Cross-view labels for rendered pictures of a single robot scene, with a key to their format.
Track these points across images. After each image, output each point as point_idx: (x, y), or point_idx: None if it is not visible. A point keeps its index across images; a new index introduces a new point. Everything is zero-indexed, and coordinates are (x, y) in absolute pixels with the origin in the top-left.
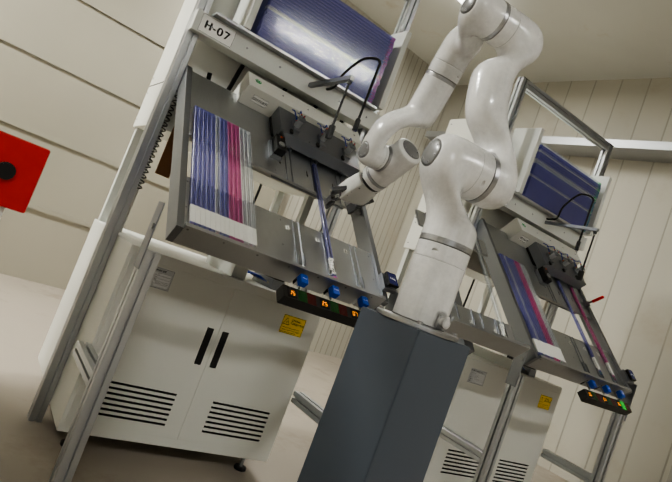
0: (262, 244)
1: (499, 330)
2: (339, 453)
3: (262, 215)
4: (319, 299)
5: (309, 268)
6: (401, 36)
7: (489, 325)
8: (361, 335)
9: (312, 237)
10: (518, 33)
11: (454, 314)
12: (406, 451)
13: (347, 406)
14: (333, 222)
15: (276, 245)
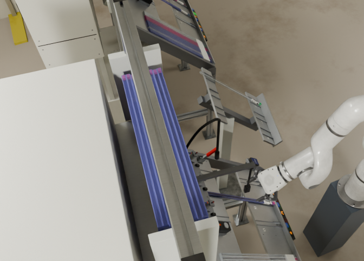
0: (285, 250)
1: (253, 103)
2: (349, 228)
3: (270, 248)
4: (282, 215)
5: (283, 221)
6: (152, 55)
7: (255, 109)
8: (353, 215)
9: (256, 211)
10: None
11: (265, 132)
12: None
13: (350, 224)
14: None
15: (279, 240)
